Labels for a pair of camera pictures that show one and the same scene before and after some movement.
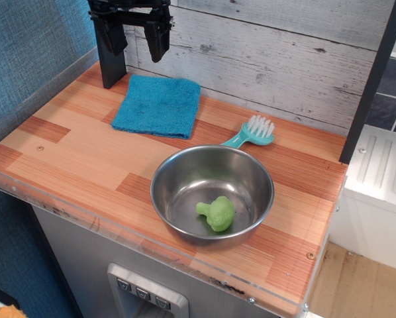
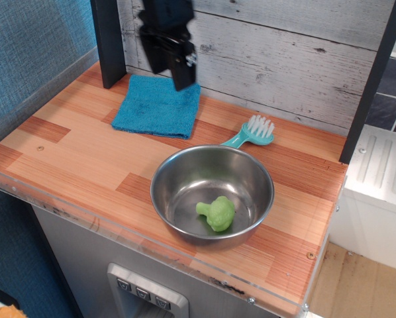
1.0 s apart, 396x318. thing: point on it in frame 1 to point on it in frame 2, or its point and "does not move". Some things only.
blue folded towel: x=161 y=105 does not move
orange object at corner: x=9 y=311 does not move
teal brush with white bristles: x=258 y=129 does not move
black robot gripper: x=133 y=12 to x=166 y=38
